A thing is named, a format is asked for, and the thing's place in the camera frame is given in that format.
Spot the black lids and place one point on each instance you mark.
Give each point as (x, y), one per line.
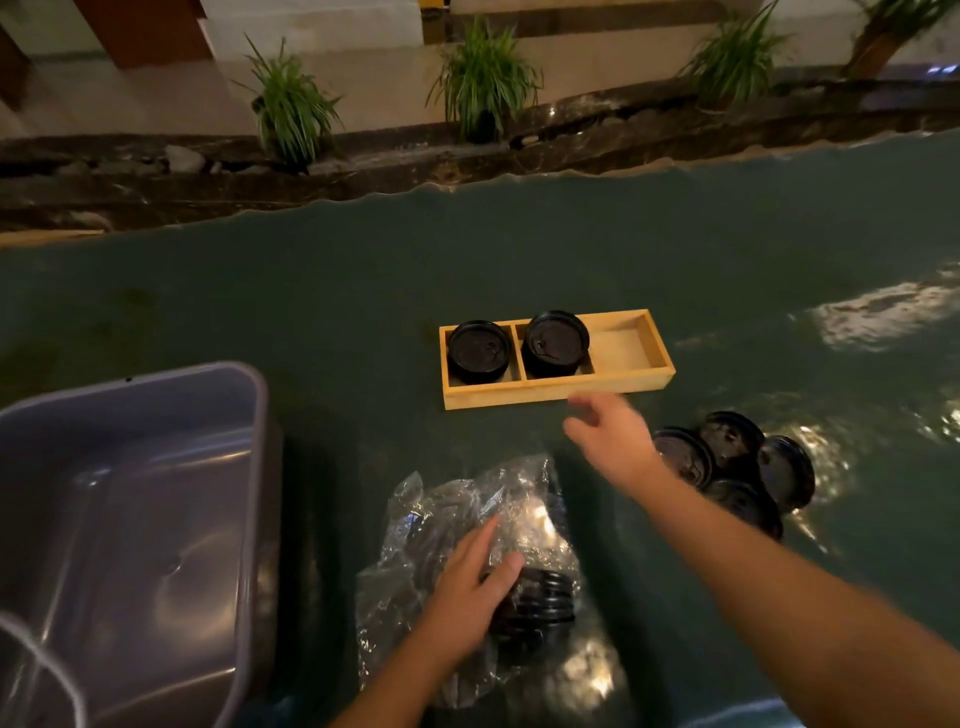
(480, 351)
(540, 600)
(555, 341)

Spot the black round lid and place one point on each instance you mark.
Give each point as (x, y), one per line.
(787, 472)
(746, 506)
(731, 439)
(682, 457)

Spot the dark brown door frame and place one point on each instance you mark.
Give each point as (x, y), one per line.
(11, 67)

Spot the dark stone planter bed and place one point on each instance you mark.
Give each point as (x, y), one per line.
(600, 139)

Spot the clear plastic bag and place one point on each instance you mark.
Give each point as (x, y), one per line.
(420, 540)

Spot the dark green table cover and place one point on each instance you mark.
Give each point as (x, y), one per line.
(300, 285)

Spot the brown wooden door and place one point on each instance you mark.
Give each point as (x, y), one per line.
(142, 30)

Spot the person's right hand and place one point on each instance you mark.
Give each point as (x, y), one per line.
(615, 442)

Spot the person's left hand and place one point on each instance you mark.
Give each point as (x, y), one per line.
(461, 607)

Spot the blue table edge strip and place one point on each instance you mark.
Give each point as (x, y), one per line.
(742, 716)

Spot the small grey stone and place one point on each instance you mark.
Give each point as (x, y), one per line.
(185, 160)

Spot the wooden three-compartment tray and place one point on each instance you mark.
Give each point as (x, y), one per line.
(630, 352)

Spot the grey-purple plastic bin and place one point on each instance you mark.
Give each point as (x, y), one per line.
(150, 487)

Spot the person's right forearm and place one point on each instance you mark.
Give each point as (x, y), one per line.
(787, 600)

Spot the potted green grass plant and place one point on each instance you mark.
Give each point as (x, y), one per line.
(735, 60)
(484, 82)
(292, 109)

